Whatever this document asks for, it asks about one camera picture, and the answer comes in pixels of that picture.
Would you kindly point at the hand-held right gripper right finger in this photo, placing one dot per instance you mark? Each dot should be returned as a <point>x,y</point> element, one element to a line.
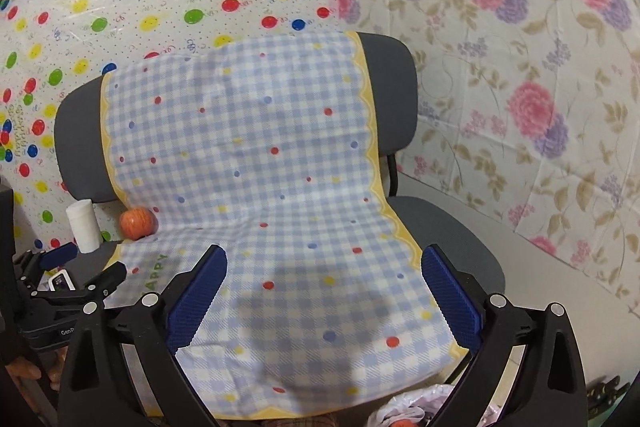
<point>452,302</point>

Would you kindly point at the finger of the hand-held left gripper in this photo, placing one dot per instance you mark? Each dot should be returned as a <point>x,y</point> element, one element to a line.
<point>105,279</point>
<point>57,255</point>

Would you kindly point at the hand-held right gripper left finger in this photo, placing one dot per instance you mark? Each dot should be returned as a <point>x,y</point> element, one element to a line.
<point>195,302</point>

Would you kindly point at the small white black item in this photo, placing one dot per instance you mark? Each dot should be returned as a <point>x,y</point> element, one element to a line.
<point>61,281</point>

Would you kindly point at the pink trash bag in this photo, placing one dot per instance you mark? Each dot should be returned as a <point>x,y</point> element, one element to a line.
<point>400,407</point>

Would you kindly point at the person's left hand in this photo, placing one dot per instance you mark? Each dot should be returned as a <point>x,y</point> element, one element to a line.
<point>22,369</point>

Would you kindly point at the white cylinder cup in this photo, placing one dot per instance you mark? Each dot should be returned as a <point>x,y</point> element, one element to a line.
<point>82,227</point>

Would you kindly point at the red apple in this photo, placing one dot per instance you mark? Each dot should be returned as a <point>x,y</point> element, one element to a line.
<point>137,223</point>

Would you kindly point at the blue checked dotted blanket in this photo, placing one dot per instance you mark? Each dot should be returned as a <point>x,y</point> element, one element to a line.
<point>275,132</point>

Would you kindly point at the grey office chair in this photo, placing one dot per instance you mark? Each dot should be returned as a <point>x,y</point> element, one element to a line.
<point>390,82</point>

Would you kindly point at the floral print plastic sheet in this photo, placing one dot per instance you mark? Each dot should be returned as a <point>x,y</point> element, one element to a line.
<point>500,57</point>

